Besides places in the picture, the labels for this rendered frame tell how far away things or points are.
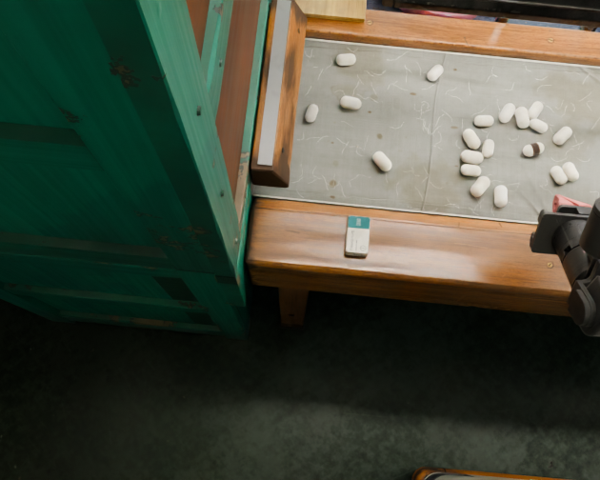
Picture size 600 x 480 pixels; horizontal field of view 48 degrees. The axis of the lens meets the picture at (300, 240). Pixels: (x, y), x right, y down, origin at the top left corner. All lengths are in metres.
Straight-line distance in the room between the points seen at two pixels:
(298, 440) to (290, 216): 0.85
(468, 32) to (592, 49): 0.22
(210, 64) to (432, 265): 0.59
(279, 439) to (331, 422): 0.14
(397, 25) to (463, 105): 0.18
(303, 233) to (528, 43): 0.52
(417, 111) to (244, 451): 1.00
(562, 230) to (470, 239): 0.19
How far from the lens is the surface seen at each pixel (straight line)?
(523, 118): 1.22
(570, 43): 1.31
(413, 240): 1.09
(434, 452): 1.84
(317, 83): 1.20
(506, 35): 1.28
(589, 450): 1.96
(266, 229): 1.08
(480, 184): 1.15
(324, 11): 1.23
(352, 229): 1.06
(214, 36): 0.63
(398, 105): 1.20
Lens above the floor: 1.80
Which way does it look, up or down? 75 degrees down
